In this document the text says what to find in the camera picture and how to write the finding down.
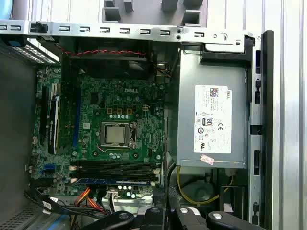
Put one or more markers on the grey metal PC case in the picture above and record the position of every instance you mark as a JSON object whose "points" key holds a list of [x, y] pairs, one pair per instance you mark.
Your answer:
{"points": [[144, 31]]}

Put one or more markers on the pink sticker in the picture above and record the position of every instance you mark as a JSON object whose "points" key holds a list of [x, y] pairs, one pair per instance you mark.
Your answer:
{"points": [[207, 159]]}

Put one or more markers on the blue expansion slot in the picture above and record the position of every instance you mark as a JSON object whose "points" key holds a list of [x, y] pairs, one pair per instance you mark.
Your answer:
{"points": [[75, 119]]}

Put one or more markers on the blue SATA port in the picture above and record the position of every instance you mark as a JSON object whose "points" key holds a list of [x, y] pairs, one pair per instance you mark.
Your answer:
{"points": [[47, 169]]}

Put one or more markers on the grey parts rack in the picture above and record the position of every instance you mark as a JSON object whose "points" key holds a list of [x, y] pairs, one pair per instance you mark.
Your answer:
{"points": [[148, 14]]}

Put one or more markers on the silver power supply unit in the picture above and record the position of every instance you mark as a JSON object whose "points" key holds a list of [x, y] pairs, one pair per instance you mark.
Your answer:
{"points": [[187, 107]]}

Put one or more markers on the black and white expansion slot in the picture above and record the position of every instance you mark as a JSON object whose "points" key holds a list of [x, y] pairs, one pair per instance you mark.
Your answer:
{"points": [[54, 124]]}

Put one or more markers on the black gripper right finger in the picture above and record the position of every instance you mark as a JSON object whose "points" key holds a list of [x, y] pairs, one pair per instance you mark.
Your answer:
{"points": [[187, 220]]}

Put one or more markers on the metal socket cover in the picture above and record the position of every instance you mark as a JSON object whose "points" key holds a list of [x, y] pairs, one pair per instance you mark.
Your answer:
{"points": [[103, 134]]}

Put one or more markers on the white power supply label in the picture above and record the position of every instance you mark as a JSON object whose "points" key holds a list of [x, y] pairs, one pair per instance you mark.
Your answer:
{"points": [[212, 139]]}

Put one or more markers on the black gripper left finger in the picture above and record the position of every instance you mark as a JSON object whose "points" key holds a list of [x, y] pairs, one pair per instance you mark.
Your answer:
{"points": [[153, 220]]}

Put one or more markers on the white four-pin power connector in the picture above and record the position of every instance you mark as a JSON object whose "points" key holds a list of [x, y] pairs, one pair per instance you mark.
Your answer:
{"points": [[145, 107]]}

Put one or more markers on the blue plastic latch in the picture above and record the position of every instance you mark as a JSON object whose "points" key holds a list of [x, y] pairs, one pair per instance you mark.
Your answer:
{"points": [[15, 43]]}

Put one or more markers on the black case fan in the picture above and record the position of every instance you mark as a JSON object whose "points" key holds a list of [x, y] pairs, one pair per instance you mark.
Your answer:
{"points": [[108, 64]]}

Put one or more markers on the silver CPU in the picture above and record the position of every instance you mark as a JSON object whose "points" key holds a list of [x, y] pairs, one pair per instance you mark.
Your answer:
{"points": [[115, 133]]}

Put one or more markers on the black plastic latch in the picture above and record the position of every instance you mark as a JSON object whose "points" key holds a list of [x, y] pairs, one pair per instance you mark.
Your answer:
{"points": [[38, 27]]}

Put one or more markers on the thin metal locking lever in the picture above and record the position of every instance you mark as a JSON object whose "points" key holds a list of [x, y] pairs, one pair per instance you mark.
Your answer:
{"points": [[120, 149]]}

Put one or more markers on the green Dell motherboard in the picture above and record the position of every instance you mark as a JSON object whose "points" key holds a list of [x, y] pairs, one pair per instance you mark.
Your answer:
{"points": [[100, 112]]}

